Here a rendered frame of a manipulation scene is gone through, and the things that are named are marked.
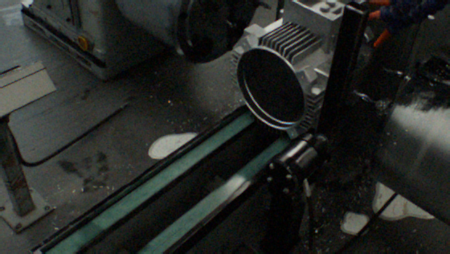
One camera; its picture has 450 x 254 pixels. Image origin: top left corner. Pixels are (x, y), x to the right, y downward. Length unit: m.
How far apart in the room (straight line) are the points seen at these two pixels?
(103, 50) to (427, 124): 0.74
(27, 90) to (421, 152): 0.57
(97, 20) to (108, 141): 0.26
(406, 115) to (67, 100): 0.75
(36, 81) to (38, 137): 0.32
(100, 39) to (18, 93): 0.40
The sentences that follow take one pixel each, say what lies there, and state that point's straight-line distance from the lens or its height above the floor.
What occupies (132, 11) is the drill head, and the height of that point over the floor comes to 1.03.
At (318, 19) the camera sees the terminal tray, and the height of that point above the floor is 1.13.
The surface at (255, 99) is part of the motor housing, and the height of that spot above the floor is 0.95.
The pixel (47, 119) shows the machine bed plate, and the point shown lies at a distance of 1.15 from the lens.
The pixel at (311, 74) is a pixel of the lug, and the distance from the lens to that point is 0.80.
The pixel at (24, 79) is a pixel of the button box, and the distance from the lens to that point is 0.81.
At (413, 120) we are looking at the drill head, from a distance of 0.72.
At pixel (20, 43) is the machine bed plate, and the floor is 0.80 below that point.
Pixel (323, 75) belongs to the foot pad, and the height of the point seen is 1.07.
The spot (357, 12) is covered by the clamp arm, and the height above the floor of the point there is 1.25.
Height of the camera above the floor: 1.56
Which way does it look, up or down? 40 degrees down
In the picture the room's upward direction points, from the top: 9 degrees clockwise
